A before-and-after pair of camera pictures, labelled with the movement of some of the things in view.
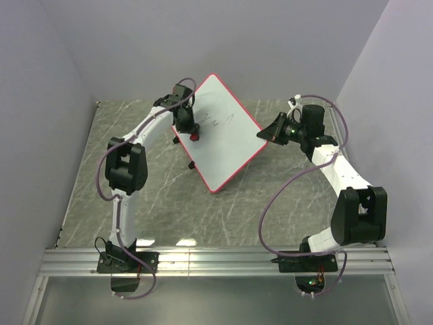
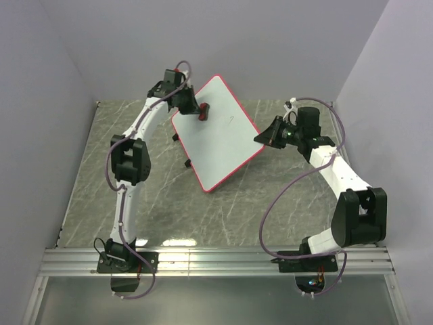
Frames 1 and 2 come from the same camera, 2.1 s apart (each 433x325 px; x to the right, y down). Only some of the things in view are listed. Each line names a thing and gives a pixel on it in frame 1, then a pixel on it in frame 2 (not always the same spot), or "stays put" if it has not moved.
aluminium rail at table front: [61, 263] stays put
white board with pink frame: [229, 143] stays put
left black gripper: [192, 126] -> [194, 108]
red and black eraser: [194, 137] -> [204, 108]
